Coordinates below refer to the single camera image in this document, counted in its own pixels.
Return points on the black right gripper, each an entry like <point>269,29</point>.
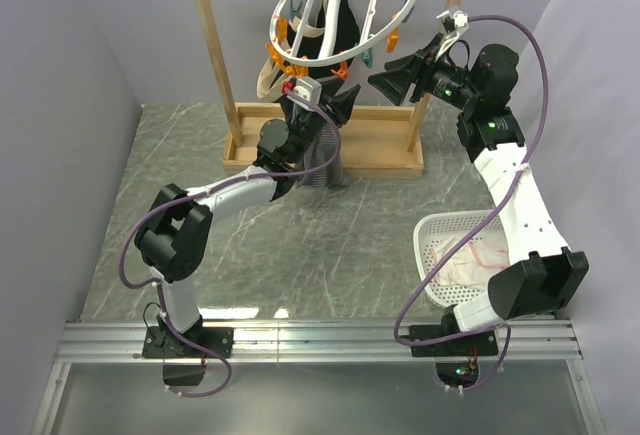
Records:
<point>395,83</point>

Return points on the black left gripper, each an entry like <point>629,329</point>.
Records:
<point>341,106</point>

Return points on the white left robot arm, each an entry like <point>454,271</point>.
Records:
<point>302,146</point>

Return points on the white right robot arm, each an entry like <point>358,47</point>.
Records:
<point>543,273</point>

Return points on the navy underwear beige waistband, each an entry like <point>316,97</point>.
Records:
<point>270,78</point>

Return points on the white round clip hanger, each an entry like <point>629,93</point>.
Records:
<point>329,32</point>

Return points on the white pink-trimmed underwear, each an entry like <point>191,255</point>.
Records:
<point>474,264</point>

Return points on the teal clothes peg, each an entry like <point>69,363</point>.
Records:
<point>367,58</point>

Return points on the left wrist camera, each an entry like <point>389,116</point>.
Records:
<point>305,88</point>

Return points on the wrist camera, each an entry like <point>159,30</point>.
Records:
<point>455,23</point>
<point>305,88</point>

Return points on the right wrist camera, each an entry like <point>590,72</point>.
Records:
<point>455,23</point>

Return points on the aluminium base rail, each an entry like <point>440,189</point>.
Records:
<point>308,341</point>

